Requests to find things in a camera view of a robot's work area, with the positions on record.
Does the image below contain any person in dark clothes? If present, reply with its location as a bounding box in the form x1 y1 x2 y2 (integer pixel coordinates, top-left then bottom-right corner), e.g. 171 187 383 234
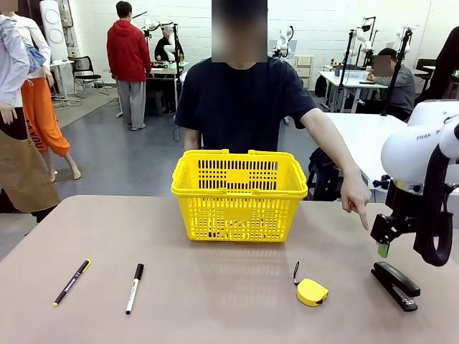
426 27 459 105

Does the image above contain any seated person in grey shirt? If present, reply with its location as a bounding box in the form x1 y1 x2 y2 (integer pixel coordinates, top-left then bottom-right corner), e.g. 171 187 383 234
372 48 416 122

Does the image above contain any person's left forearm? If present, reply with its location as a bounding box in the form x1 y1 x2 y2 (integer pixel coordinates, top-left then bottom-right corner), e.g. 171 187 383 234
303 106 365 180

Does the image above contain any large white table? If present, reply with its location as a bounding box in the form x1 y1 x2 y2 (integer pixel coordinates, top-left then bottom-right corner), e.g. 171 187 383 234
318 112 410 189

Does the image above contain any person's left hand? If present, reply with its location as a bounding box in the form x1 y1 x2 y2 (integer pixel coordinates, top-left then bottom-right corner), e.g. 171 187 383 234
339 170 372 231

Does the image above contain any white desk with grey legs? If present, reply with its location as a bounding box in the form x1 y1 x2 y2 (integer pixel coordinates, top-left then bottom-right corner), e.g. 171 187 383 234
317 70 390 113

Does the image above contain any mannequin in brown apron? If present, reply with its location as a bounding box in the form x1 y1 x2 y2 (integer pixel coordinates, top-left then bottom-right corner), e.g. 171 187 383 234
0 0 61 224

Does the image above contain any yellow plastic shopping basket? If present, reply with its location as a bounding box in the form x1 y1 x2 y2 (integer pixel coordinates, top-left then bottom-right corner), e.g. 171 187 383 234
170 149 308 243

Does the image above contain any seated person in black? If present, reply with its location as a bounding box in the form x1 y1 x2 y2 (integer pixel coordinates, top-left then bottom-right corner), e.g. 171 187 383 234
153 24 177 62

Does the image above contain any white drawer cabinet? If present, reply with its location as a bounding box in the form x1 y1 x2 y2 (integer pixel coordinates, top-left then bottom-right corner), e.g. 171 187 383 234
294 54 316 91

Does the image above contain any mannequin in orange pants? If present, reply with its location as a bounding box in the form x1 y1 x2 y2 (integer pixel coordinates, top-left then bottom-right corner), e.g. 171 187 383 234
14 0 82 182

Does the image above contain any black corrugated cable hose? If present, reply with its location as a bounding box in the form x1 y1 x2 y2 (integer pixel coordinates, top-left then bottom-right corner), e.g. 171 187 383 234
412 141 455 267

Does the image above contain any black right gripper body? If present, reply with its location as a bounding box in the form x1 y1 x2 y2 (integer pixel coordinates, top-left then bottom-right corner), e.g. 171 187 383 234
369 185 425 247

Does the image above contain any man in red hoodie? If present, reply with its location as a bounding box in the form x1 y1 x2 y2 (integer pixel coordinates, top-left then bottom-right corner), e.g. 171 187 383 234
106 1 152 132

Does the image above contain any black tripod stand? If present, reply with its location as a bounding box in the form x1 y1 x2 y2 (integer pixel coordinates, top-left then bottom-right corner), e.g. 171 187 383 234
171 22 184 108
336 29 356 105
380 27 414 118

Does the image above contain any white marker with black cap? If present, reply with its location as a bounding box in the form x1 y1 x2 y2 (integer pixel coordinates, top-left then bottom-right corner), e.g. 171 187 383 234
125 263 145 316

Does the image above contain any black stapler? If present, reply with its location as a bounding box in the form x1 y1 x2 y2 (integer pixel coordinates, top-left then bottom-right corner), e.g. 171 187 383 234
370 261 421 312

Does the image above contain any yellow tape measure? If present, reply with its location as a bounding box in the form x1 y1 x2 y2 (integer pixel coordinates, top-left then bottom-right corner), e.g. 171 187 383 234
293 261 330 307

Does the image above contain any black office chair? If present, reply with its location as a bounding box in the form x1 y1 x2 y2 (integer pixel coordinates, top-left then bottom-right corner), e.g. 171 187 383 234
67 55 109 100

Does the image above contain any person in navy t-shirt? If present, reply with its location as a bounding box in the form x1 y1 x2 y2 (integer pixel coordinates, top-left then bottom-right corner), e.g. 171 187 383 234
174 0 316 153

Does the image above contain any dark workbench table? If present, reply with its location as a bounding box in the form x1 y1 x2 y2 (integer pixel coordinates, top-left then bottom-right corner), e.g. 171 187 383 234
144 59 190 116

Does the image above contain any white tower air conditioner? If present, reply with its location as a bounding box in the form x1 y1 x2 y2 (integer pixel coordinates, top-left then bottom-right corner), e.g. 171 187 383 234
39 0 67 62

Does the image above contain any black and yellow pen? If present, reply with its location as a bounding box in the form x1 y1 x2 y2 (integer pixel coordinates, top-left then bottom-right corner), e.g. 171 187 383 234
52 259 92 307

